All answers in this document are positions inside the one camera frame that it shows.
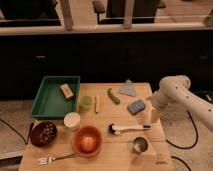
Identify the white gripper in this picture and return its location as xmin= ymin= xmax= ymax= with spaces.
xmin=148 ymin=91 xmax=167 ymax=123

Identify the blue sponge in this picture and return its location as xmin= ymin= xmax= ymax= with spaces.
xmin=127 ymin=99 xmax=145 ymax=115

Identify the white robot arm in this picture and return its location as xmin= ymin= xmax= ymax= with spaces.
xmin=149 ymin=75 xmax=213 ymax=132

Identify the metal cup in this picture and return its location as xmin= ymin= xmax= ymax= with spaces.
xmin=133 ymin=137 xmax=148 ymax=153

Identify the green plastic cup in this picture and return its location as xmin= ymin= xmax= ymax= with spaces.
xmin=79 ymin=96 xmax=92 ymax=111

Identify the white cup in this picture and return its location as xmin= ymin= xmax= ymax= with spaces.
xmin=64 ymin=112 xmax=80 ymax=130

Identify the grey folded cloth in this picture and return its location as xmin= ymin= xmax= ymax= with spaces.
xmin=119 ymin=80 xmax=137 ymax=97

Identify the white dish brush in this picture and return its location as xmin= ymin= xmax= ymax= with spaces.
xmin=108 ymin=124 xmax=151 ymax=135

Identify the green pepper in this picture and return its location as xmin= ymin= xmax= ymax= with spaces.
xmin=107 ymin=88 xmax=120 ymax=105

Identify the yellow stick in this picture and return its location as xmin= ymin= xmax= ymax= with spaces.
xmin=95 ymin=94 xmax=100 ymax=113

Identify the orange bowl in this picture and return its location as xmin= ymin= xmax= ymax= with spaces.
xmin=72 ymin=126 xmax=102 ymax=158

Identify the orange fruit in bowl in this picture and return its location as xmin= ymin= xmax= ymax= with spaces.
xmin=80 ymin=136 xmax=97 ymax=153

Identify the wooden block in tray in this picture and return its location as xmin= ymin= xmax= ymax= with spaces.
xmin=60 ymin=84 xmax=74 ymax=100

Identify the office chair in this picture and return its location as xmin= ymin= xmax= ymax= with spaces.
xmin=92 ymin=0 xmax=166 ymax=25

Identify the green plastic tray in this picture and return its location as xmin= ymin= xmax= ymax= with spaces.
xmin=30 ymin=76 xmax=80 ymax=120

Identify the dark brown bowl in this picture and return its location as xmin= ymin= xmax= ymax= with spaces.
xmin=30 ymin=122 xmax=57 ymax=147

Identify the silver fork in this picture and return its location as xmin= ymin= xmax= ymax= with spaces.
xmin=38 ymin=153 xmax=77 ymax=165

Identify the black cable right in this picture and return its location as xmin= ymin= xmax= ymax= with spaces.
xmin=165 ymin=111 xmax=200 ymax=171

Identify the black cable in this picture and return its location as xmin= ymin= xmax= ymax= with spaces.
xmin=165 ymin=111 xmax=200 ymax=171
xmin=0 ymin=118 xmax=35 ymax=146

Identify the black cable left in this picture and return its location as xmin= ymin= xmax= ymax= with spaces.
xmin=0 ymin=118 xmax=35 ymax=146

